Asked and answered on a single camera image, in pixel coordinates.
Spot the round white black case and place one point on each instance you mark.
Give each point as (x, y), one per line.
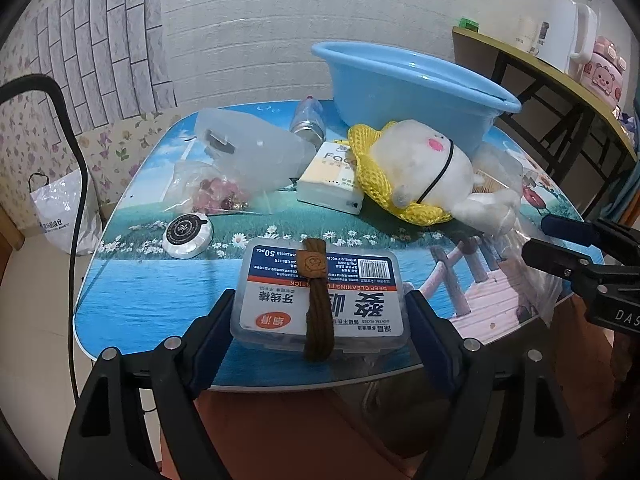
(187, 236)

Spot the dental floss pick box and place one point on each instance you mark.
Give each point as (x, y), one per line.
(319, 299)

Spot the pink piggy container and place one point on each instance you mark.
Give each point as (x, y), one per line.
(604, 73)

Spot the white plush toy yellow hat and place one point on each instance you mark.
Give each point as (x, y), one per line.
(421, 177)

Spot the bag of pink trinkets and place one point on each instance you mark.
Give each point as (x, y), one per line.
(200, 187)

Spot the white cup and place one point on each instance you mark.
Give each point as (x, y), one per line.
(526, 34)

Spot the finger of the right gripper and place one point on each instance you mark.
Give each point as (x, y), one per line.
(560, 261)
(614, 239)

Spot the white plastic shopping bag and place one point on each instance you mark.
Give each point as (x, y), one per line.
(56, 205)

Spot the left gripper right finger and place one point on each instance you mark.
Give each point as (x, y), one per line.
(507, 418)

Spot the clear plastic bottle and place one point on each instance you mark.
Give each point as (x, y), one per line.
(308, 122)

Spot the folding table with scenery print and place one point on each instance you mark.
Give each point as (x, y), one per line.
(135, 295)

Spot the white electric kettle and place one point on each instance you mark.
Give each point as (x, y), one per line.
(567, 34)

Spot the green small box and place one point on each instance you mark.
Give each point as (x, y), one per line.
(469, 24)

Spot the blue plastic basin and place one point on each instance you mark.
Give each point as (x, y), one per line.
(374, 84)

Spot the yellow side table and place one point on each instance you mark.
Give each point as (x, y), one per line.
(562, 126)

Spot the clear plastic bag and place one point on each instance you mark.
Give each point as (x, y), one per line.
(508, 170)

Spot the cream facial tissue pack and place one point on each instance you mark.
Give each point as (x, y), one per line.
(330, 180)

